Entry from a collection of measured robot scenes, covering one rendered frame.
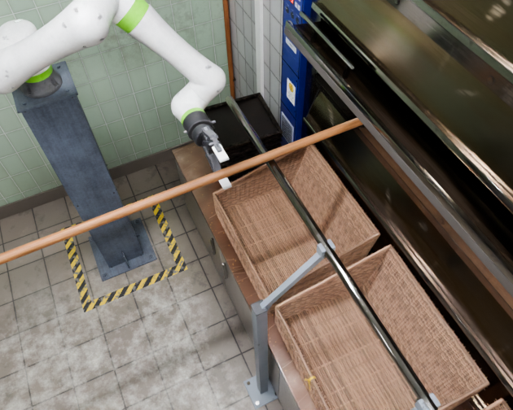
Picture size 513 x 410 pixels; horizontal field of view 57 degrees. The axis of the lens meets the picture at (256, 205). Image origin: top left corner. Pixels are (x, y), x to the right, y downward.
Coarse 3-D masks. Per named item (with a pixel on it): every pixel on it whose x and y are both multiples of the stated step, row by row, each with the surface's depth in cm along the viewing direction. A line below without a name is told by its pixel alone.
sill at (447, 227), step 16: (320, 80) 183; (336, 96) 175; (352, 112) 169; (400, 176) 155; (416, 192) 150; (432, 208) 145; (448, 224) 140; (480, 272) 135; (496, 288) 131; (512, 304) 127
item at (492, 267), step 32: (288, 32) 159; (384, 96) 141; (416, 128) 133; (448, 160) 126; (448, 192) 118; (480, 192) 120; (480, 224) 113; (512, 224) 114; (480, 256) 108; (512, 256) 108; (512, 288) 103
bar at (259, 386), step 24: (240, 120) 169; (288, 192) 149; (312, 264) 141; (336, 264) 133; (288, 288) 146; (264, 312) 150; (264, 336) 166; (384, 336) 121; (264, 360) 188; (264, 384) 214; (408, 384) 115; (432, 408) 110
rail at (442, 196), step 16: (320, 64) 147; (336, 80) 141; (352, 96) 136; (368, 112) 132; (384, 128) 128; (400, 144) 125; (416, 160) 121; (432, 192) 117; (448, 208) 114; (464, 224) 110; (480, 240) 107; (496, 256) 104; (512, 272) 102
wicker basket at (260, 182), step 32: (288, 160) 211; (320, 160) 200; (224, 192) 207; (256, 192) 218; (320, 192) 207; (224, 224) 208; (256, 224) 212; (288, 224) 212; (320, 224) 211; (352, 224) 190; (256, 256) 203; (288, 256) 202; (352, 256) 182; (256, 288) 190
